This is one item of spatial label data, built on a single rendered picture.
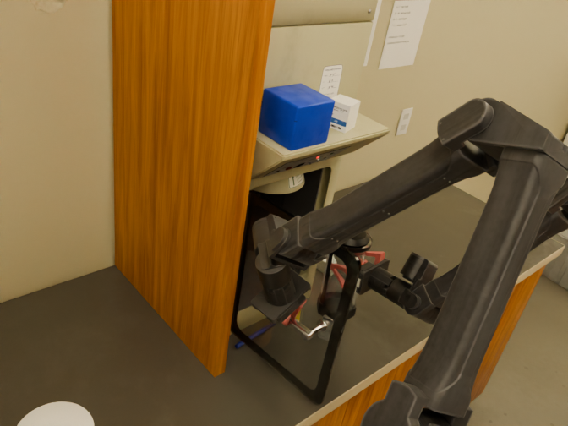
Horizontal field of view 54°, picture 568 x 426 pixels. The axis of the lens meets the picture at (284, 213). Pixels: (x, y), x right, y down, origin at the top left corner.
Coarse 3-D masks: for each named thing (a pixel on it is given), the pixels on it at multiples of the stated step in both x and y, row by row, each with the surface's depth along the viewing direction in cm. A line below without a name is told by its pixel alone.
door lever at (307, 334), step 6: (294, 318) 111; (288, 324) 110; (294, 324) 109; (300, 324) 109; (318, 324) 111; (324, 324) 110; (300, 330) 108; (306, 330) 108; (312, 330) 108; (318, 330) 109; (324, 330) 111; (306, 336) 107; (312, 336) 108
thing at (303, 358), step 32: (256, 192) 114; (256, 256) 119; (352, 256) 100; (256, 288) 123; (320, 288) 108; (352, 288) 102; (256, 320) 126; (256, 352) 130; (288, 352) 121; (320, 352) 114; (320, 384) 117
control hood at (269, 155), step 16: (352, 128) 119; (368, 128) 120; (384, 128) 122; (256, 144) 108; (272, 144) 106; (320, 144) 110; (336, 144) 112; (352, 144) 118; (368, 144) 128; (256, 160) 109; (272, 160) 105; (288, 160) 105; (256, 176) 111
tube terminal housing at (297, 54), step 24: (312, 24) 109; (336, 24) 112; (360, 24) 116; (288, 48) 106; (312, 48) 110; (336, 48) 115; (360, 48) 120; (288, 72) 109; (312, 72) 114; (360, 72) 124; (312, 168) 130; (336, 168) 136
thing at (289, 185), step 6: (300, 174) 133; (282, 180) 129; (288, 180) 130; (294, 180) 131; (300, 180) 133; (264, 186) 129; (270, 186) 129; (276, 186) 129; (282, 186) 130; (288, 186) 130; (294, 186) 131; (300, 186) 133; (264, 192) 129; (270, 192) 129; (276, 192) 129; (282, 192) 130; (288, 192) 130
